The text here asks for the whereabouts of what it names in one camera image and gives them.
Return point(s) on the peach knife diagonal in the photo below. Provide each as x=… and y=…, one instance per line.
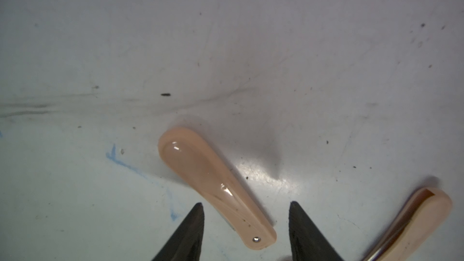
x=422, y=214

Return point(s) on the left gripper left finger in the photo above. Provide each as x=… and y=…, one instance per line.
x=186, y=242

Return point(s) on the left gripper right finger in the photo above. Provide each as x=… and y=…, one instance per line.
x=307, y=242

